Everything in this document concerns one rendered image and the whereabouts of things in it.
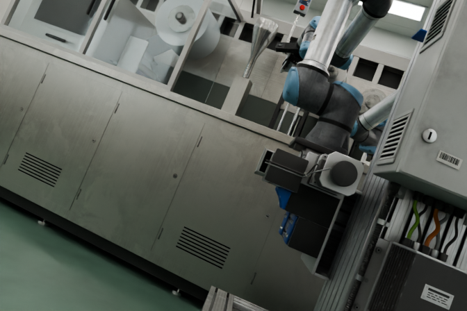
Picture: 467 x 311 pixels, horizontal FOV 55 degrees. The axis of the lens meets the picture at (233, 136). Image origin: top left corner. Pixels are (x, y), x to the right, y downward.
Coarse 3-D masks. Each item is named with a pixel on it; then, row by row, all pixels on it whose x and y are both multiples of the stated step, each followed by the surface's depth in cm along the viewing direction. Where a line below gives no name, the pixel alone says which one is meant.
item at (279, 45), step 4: (280, 44) 205; (284, 44) 205; (288, 44) 205; (292, 44) 204; (276, 48) 205; (280, 48) 204; (284, 48) 204; (288, 48) 203; (292, 48) 203; (296, 48) 202; (284, 52) 205; (288, 52) 204; (292, 52) 204; (296, 52) 203
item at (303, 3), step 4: (300, 0) 250; (304, 0) 250; (308, 0) 250; (296, 4) 251; (300, 4) 250; (304, 4) 250; (308, 4) 250; (296, 8) 249; (300, 8) 248; (304, 8) 250; (308, 8) 250; (296, 12) 252; (300, 12) 250; (304, 12) 249
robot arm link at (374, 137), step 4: (372, 128) 197; (376, 128) 197; (372, 132) 196; (376, 132) 197; (380, 132) 197; (368, 136) 193; (372, 136) 195; (376, 136) 197; (380, 136) 198; (368, 140) 194; (372, 140) 195; (376, 140) 196; (360, 144) 199; (364, 144) 196; (368, 144) 196; (372, 144) 196; (376, 144) 197; (360, 148) 199; (364, 148) 197; (368, 148) 196; (372, 148) 196; (376, 148) 197; (368, 152) 198; (372, 152) 197
